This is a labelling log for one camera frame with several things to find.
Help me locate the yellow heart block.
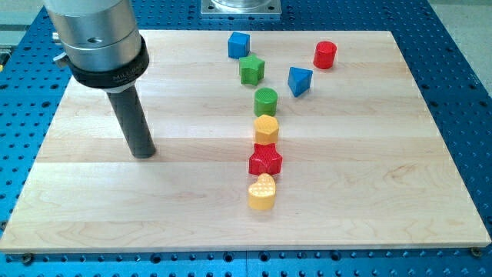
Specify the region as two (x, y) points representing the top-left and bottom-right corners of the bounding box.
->
(248, 173), (276, 210)

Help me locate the blue perforated metal table plate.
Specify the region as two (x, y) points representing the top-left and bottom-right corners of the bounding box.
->
(1, 0), (491, 276)

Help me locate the red star block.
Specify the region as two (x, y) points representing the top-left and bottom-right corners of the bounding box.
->
(248, 143), (283, 175)

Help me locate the yellow hexagon block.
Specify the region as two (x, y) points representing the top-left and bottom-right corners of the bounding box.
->
(254, 115), (279, 145)

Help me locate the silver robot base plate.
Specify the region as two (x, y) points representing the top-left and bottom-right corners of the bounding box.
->
(200, 0), (282, 18)

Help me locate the green cylinder block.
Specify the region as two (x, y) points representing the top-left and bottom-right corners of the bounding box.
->
(254, 88), (278, 117)

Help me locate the blue cube block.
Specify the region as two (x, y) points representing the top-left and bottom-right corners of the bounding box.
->
(228, 32), (250, 59)

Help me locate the green star block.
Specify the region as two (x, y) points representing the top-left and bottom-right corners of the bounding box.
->
(239, 54), (265, 86)

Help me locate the red cylinder block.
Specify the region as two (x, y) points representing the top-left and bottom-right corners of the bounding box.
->
(313, 41), (337, 69)

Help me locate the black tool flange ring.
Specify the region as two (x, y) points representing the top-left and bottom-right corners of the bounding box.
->
(53, 36), (150, 91)

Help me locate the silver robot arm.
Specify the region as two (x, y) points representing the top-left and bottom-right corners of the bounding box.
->
(43, 0), (155, 159)

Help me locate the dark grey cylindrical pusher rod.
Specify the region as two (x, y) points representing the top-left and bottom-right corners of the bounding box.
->
(108, 85), (156, 159)

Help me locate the blue triangle block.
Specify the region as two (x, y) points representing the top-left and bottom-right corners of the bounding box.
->
(288, 67), (313, 97)

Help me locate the light wooden board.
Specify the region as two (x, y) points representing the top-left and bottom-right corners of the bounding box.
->
(1, 30), (490, 254)

